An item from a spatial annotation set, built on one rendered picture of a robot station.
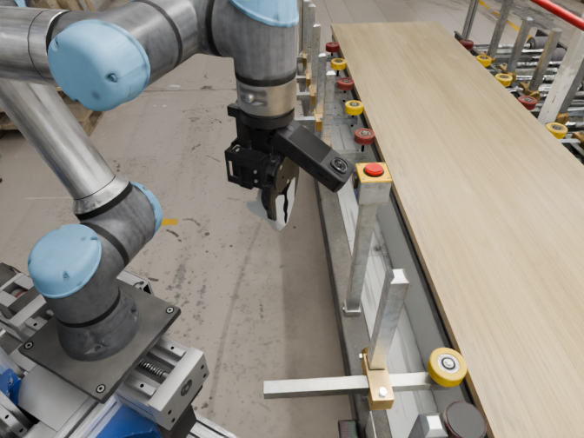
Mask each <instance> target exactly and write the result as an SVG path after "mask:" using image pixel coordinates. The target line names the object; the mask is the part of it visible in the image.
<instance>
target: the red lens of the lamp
mask: <svg viewBox="0 0 584 438"><path fill-rule="evenodd" d="M457 402H458V403H461V402H464V403H467V404H469V405H471V406H473V407H474V408H476V407H475V406H474V405H472V404H470V403H468V402H465V401H454V402H452V403H450V404H449V405H448V407H447V408H446V410H445V412H444V414H443V415H442V419H443V421H444V424H445V427H446V430H447V432H448V438H461V437H460V436H458V435H457V434H456V433H455V432H454V431H453V430H452V429H451V428H450V427H449V425H448V422H447V418H446V414H447V412H448V408H449V407H451V406H452V404H454V403H457ZM476 409H477V410H478V411H479V412H480V414H481V416H482V418H483V421H484V425H485V428H484V429H485V430H484V432H483V434H482V436H481V437H480V438H483V437H484V436H485V434H486V432H487V423H486V421H485V418H484V416H483V415H482V413H481V411H480V410H479V409H478V408H476Z"/></svg>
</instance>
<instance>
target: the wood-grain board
mask: <svg viewBox="0 0 584 438"><path fill-rule="evenodd" d="M330 28H331V30H332V33H333V35H334V38H335V41H336V42H337V43H339V44H340V47H339V51H340V53H341V56H342V59H344V60H346V69H347V72H348V75H349V78H351V79H353V80H354V90H355V93H356V95H357V98H358V100H359V102H362V103H363V110H362V111H363V114H364V116H365V118H366V121H367V123H368V127H369V129H371V130H373V131H374V132H375V139H374V141H375V145H376V148H377V150H378V152H379V155H380V157H381V160H382V162H383V163H386V165H387V167H388V171H389V174H390V176H391V178H392V182H391V186H392V189H393V191H394V193H395V197H396V200H397V202H398V204H399V206H400V209H401V212H402V215H403V217H404V220H405V223H406V224H407V227H408V231H409V234H410V235H411V238H412V240H413V243H414V246H415V249H416V251H417V254H418V256H419V258H420V261H421V265H422V267H423V269H424V272H425V274H426V277H427V278H428V283H429V285H430V288H431V289H432V292H433V295H434V297H435V300H436V303H437V306H438V308H439V310H440V312H441V317H442V319H443V321H444V323H445V326H446V328H447V331H448V334H449V337H450V339H451V342H452V344H453V346H454V349H455V351H456V352H458V353H459V354H460V355H461V356H462V357H463V358H464V360H465V362H466V364H467V373H466V374H465V378H466V380H467V383H468V386H469V389H470V391H471V394H472V396H473V398H474V402H475V405H476V407H477V408H478V409H479V410H480V411H481V413H482V415H483V416H484V418H485V421H486V423H487V434H488V438H584V165H583V164H582V163H581V162H580V161H579V160H578V159H577V158H576V157H575V156H574V155H573V154H572V153H570V152H569V151H568V150H567V149H566V148H565V147H564V146H563V145H562V144H561V143H560V142H559V141H558V140H557V139H556V138H555V137H554V136H553V135H552V134H551V133H550V132H549V131H548V130H547V129H546V128H545V127H544V126H543V125H542V124H541V123H540V122H539V121H538V120H537V119H536V118H535V117H534V116H533V115H532V114H531V113H530V112H529V111H528V110H527V109H526V108H525V107H524V106H523V105H522V104H521V103H520V102H519V101H518V100H517V99H516V98H515V97H514V96H513V95H512V94H511V93H510V92H509V91H508V90H507V89H506V88H505V87H504V86H503V85H502V84H501V83H500V82H499V81H498V80H497V79H496V78H495V77H494V76H493V75H492V74H491V73H490V72H489V71H488V70H487V69H486V68H485V67H484V66H483V65H482V64H481V63H480V62H479V61H478V60H477V59H476V58H474V57H473V56H472V55H471V54H470V53H469V52H468V51H467V50H466V49H465V48H464V47H463V46H462V45H461V44H460V43H459V42H458V41H457V40H456V39H455V38H454V37H453V36H452V35H451V34H450V33H449V32H448V31H447V30H446V29H445V28H444V27H443V26H442V25H441V24H440V23H439V22H399V23H332V24H330Z"/></svg>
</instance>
